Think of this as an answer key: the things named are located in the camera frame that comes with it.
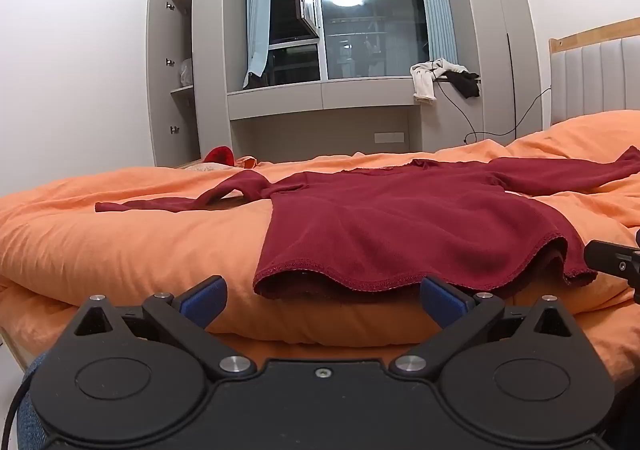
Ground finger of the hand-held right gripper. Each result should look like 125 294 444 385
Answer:
584 240 640 291

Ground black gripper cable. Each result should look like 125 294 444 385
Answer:
4 374 32 437

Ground thin black cable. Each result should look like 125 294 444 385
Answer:
507 32 519 135

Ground black garment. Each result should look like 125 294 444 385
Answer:
445 70 481 99

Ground white garment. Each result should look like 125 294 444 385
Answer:
410 58 469 105

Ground bright red cloth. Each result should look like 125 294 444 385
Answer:
202 146 237 165

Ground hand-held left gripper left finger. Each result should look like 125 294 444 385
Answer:
72 275 258 381

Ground dark red sweater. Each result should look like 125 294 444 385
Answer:
95 146 640 303

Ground padded bed headboard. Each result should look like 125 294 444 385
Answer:
548 17 640 127

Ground orange duvet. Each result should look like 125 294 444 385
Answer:
0 110 640 367

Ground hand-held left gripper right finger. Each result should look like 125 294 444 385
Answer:
387 276 571 381

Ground blue denim trousers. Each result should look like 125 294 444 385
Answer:
16 354 53 450

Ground open wardrobe door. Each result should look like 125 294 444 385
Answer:
146 0 174 167

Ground pale floral pillow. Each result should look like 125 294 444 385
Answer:
184 162 232 174

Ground wooden bed frame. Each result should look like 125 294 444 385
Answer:
0 325 37 373

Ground window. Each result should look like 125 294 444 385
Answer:
267 0 431 84

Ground grey built-in wardrobe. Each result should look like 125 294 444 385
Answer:
146 0 551 169

